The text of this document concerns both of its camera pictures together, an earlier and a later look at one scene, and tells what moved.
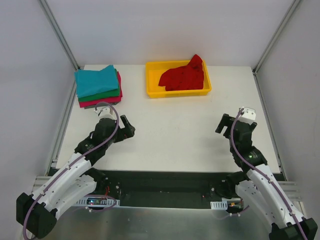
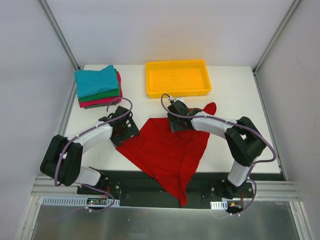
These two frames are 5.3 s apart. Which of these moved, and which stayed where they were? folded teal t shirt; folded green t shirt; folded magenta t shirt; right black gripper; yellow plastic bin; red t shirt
Moved: red t shirt; right black gripper
Stayed: yellow plastic bin; folded green t shirt; folded magenta t shirt; folded teal t shirt
